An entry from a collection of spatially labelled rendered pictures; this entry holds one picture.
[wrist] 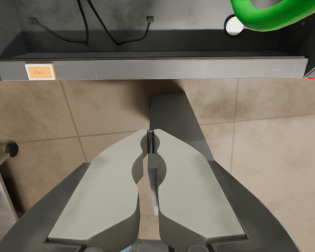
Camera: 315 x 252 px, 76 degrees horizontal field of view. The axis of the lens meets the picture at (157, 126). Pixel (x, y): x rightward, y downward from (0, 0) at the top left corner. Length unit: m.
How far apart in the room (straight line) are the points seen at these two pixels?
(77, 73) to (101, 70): 0.05
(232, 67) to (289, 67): 0.12
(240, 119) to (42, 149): 1.56
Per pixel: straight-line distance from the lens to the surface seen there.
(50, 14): 0.58
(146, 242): 0.60
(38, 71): 0.47
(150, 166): 0.74
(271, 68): 0.48
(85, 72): 0.44
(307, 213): 2.63
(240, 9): 0.20
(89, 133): 1.64
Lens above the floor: 1.36
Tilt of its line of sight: 63 degrees down
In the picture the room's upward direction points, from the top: 179 degrees clockwise
